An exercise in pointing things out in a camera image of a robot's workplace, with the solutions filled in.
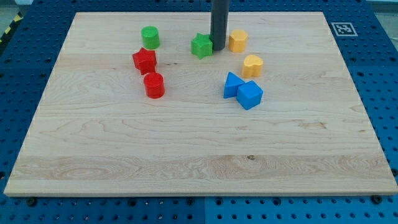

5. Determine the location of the blue triangle block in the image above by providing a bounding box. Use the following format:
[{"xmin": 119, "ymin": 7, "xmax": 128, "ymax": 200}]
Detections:
[{"xmin": 223, "ymin": 72, "xmax": 245, "ymax": 98}]

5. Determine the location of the green star block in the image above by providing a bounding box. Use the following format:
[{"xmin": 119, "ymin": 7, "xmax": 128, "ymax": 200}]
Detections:
[{"xmin": 191, "ymin": 33, "xmax": 213, "ymax": 59}]

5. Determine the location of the red star block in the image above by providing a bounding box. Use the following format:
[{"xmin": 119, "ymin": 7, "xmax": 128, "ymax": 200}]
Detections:
[{"xmin": 132, "ymin": 47, "xmax": 157, "ymax": 75}]

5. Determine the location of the blue cube block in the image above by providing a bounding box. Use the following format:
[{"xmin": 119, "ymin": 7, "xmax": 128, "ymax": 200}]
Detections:
[{"xmin": 236, "ymin": 80, "xmax": 264, "ymax": 110}]

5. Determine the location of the red cylinder block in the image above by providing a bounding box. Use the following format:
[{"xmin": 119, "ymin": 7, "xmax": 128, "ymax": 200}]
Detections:
[{"xmin": 144, "ymin": 72, "xmax": 165, "ymax": 99}]

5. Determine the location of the light wooden board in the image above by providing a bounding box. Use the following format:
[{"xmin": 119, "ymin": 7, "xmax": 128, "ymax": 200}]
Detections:
[{"xmin": 4, "ymin": 12, "xmax": 397, "ymax": 197}]

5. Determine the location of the yellow heart block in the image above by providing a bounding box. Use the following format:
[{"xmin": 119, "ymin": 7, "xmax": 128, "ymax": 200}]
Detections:
[{"xmin": 242, "ymin": 55, "xmax": 264, "ymax": 78}]

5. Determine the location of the yellow hexagon block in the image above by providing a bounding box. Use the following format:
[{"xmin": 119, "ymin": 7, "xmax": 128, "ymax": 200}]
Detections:
[{"xmin": 228, "ymin": 29, "xmax": 248, "ymax": 53}]

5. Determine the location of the green cylinder block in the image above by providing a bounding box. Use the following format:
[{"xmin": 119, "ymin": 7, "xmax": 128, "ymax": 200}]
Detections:
[{"xmin": 141, "ymin": 26, "xmax": 160, "ymax": 50}]

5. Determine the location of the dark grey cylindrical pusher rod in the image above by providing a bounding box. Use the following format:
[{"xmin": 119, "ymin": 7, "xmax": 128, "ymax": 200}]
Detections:
[{"xmin": 210, "ymin": 0, "xmax": 229, "ymax": 51}]

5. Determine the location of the white fiducial marker tag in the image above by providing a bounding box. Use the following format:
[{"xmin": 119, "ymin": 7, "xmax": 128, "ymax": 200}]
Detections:
[{"xmin": 331, "ymin": 22, "xmax": 357, "ymax": 37}]

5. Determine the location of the black yellow hazard tape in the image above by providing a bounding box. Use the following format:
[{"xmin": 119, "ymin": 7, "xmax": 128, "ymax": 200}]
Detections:
[{"xmin": 1, "ymin": 12, "xmax": 23, "ymax": 44}]

